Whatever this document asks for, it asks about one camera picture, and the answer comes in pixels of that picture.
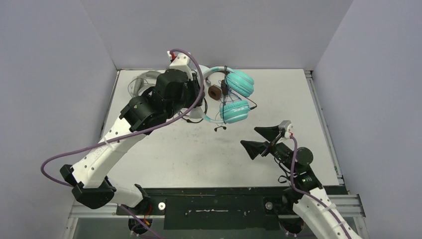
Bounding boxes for black earbuds cable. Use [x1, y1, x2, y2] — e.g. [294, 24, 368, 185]
[213, 65, 258, 132]

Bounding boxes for teal cat-ear headphones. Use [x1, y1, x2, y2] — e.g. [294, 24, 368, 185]
[189, 66, 258, 125]

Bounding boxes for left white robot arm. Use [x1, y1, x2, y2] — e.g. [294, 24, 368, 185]
[60, 69, 200, 214]

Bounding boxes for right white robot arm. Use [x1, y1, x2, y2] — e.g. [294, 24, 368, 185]
[240, 120, 360, 239]

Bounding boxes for brown headphones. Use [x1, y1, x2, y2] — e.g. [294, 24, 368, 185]
[208, 80, 229, 101]

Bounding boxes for black and white headphones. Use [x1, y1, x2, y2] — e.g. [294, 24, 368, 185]
[182, 98, 208, 123]

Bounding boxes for grey white headphones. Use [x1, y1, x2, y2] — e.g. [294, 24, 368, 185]
[127, 70, 161, 98]

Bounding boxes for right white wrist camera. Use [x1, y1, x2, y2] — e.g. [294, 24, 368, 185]
[278, 120, 293, 138]

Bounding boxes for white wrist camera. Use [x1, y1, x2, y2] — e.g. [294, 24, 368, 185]
[278, 120, 293, 138]
[167, 51, 191, 73]

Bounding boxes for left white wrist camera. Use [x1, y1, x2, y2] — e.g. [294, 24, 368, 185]
[167, 51, 191, 73]

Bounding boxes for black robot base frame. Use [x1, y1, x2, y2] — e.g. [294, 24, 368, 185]
[130, 186, 310, 236]

